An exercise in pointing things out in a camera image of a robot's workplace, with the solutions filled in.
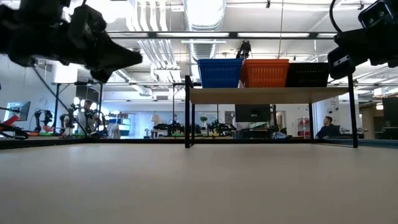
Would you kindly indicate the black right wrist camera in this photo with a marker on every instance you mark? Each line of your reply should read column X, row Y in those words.
column 374, row 14

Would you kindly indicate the black hanging spotlight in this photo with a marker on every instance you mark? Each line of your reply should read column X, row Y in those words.
column 245, row 49

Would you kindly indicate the black background rig frame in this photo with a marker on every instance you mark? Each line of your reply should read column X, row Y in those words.
column 57, row 102

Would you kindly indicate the person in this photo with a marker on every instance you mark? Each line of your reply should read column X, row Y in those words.
column 328, row 130
column 87, row 118

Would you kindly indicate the wooden shelf with black legs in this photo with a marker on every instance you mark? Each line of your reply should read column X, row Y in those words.
column 264, row 95

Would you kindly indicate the dark large screen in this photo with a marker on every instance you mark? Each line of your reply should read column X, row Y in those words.
column 390, row 115

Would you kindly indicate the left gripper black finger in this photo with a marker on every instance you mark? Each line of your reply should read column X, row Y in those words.
column 122, row 58

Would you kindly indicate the black background robot arm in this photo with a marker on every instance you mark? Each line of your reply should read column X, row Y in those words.
column 220, row 127
column 43, row 119
column 169, row 127

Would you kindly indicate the black monitor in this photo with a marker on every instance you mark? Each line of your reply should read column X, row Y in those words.
column 252, row 113

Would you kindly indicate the silver ventilation duct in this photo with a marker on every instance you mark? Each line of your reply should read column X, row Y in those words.
column 203, row 46

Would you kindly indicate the red storage rack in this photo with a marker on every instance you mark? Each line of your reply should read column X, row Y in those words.
column 303, row 127

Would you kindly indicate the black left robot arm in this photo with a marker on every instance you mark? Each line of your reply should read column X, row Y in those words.
column 28, row 37

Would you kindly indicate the grey background monitor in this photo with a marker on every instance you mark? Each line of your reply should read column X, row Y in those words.
column 20, row 110

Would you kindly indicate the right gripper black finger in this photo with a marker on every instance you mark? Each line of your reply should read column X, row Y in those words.
column 340, row 70

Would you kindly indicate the black aluminium table frame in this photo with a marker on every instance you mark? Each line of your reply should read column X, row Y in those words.
column 140, row 141

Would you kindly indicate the long linear ceiling light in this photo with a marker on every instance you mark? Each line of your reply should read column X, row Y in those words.
column 192, row 35

